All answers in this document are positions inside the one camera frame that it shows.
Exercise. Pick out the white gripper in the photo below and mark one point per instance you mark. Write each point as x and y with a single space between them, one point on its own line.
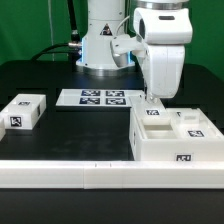
162 69

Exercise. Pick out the white cabinet body box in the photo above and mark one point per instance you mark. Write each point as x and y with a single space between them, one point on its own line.
159 143

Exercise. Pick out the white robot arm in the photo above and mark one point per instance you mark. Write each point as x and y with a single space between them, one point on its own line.
154 31

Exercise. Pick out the white cabinet top block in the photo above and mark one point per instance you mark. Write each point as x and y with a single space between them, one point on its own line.
24 111

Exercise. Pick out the white left fence piece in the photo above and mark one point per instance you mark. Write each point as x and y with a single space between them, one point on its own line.
2 128

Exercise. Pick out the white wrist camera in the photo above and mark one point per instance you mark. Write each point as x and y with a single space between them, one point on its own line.
122 45

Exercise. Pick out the white marker base plate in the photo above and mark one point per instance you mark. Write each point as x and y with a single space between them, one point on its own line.
97 97

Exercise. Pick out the white front fence rail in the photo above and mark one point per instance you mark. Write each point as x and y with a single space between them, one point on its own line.
117 174

